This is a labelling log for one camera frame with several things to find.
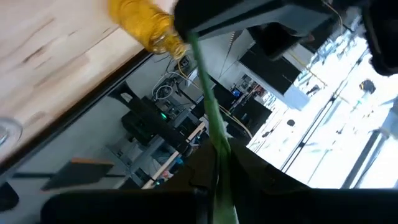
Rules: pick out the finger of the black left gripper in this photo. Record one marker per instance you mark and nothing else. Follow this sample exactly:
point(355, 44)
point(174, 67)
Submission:
point(276, 40)
point(233, 9)

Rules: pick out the black computer with green light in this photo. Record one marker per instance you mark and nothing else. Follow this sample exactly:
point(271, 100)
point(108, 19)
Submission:
point(149, 121)

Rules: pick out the yellow glass vase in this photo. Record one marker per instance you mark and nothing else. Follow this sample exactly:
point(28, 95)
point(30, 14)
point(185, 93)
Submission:
point(140, 18)

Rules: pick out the clear glass vase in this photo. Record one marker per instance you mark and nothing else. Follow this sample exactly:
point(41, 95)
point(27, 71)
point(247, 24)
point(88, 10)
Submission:
point(9, 133)

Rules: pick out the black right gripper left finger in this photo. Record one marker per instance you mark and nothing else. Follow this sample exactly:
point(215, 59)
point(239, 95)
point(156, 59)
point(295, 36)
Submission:
point(124, 208)

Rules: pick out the light wooden desk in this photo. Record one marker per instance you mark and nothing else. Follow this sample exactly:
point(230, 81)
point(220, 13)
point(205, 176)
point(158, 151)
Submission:
point(174, 155)

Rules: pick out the dark panel with wooden edge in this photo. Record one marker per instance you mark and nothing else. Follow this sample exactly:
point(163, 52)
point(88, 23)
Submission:
point(77, 175)

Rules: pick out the large black monitor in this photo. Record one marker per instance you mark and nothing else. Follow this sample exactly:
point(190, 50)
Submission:
point(267, 68)

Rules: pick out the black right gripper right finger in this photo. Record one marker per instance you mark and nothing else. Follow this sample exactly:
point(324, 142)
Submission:
point(311, 208)

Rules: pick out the dark red artificial tulip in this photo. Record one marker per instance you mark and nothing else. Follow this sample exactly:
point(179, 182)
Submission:
point(214, 118)

